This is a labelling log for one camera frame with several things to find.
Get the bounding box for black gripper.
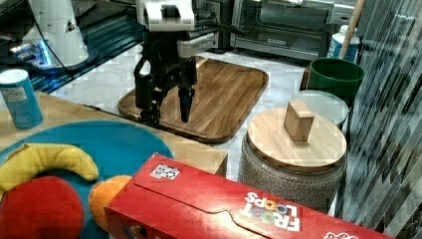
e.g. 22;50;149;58
133;30;197;127

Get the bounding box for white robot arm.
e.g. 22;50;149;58
133;0;215;126

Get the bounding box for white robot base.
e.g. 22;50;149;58
10;0;90;71

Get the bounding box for wooden cutting board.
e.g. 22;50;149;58
117;57;270;145

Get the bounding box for blue round plate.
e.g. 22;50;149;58
0;120;173;239

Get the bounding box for red Froot Loops box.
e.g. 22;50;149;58
105;154;394;239

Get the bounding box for orange plush fruit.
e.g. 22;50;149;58
88;175;131;232

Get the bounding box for wooden jar lid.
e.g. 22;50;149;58
247;101;346;172

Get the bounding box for silver toaster oven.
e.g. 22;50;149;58
231;0;356;61

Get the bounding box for blue cylindrical can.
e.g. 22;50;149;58
0;69;43;129

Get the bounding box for yellow plush banana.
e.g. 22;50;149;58
0;143;100;197

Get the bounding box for grey round plate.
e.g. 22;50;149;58
291;90;349;127

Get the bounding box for red plush apple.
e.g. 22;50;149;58
1;176;85;239

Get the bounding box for grey ceramic jar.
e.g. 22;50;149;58
238;135;345;213

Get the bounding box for green bowl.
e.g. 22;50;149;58
307;58;364;106

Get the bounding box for white blue bottle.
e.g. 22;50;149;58
326;25;360;63

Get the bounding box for wooden stick handle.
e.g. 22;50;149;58
338;0;366;60

